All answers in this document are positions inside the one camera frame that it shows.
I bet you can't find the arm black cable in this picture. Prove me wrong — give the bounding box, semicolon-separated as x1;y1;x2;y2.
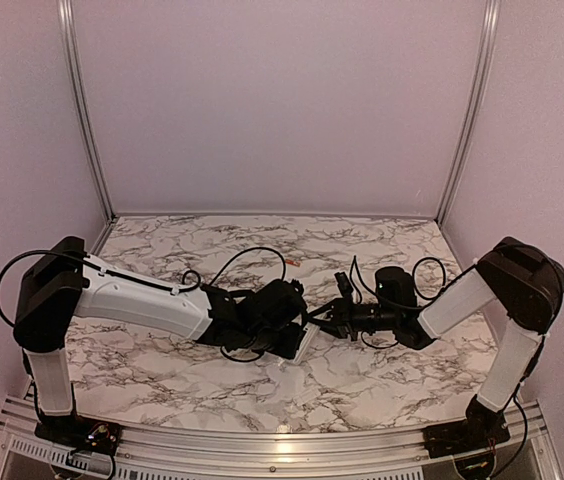
350;253;448;349
0;248;288;364

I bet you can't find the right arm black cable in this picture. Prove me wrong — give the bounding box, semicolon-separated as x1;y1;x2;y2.
350;253;448;349

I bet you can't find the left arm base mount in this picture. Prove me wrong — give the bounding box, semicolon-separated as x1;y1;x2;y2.
35;416;122;455

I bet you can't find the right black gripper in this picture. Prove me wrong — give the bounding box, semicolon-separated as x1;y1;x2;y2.
305;293;398;341

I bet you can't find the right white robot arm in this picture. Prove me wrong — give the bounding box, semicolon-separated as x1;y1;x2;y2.
303;237;564;448

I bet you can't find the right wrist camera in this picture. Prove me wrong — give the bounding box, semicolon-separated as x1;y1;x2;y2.
334;272;354;298

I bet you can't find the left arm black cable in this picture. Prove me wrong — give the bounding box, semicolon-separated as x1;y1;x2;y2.
0;248;288;364

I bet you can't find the front aluminium rail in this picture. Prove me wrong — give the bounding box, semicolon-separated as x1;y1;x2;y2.
0;397;564;479

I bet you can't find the white battery cover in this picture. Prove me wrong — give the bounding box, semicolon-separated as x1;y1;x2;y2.
295;388;321;405

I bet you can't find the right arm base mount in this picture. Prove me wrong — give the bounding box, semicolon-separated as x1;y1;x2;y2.
422;420;511;458

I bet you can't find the right aluminium frame post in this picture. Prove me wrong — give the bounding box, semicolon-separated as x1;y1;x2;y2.
435;0;501;229

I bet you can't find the white remote control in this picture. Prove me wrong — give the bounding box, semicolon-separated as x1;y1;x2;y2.
277;323;319;366

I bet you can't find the aluminium frame post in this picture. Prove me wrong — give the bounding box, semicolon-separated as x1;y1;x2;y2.
57;0;116;223
435;0;501;229

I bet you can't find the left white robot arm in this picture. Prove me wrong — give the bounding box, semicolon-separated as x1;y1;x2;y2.
13;236;307;445

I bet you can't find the left aluminium frame post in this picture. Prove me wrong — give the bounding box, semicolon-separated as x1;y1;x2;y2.
57;0;116;223

